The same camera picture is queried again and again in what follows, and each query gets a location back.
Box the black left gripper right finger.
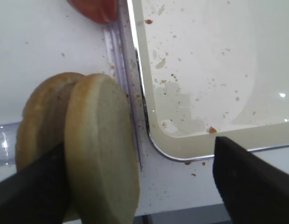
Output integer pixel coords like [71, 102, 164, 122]
[213, 137, 289, 224]

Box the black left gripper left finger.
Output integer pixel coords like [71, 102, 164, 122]
[0, 143, 70, 224]

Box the bun slice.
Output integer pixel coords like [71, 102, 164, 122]
[64, 74, 140, 224]
[15, 72, 83, 171]

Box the front red tomato slice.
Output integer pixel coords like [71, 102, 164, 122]
[67, 0, 107, 24]

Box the red tomato slice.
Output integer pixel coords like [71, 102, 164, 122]
[101, 0, 117, 22]
[67, 0, 107, 24]

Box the rear red tomato slice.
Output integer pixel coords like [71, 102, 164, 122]
[101, 0, 117, 22]

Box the clear bottom bun pusher track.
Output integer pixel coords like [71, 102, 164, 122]
[0, 123, 19, 167]

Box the white metal tray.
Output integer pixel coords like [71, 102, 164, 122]
[127, 0, 289, 161]

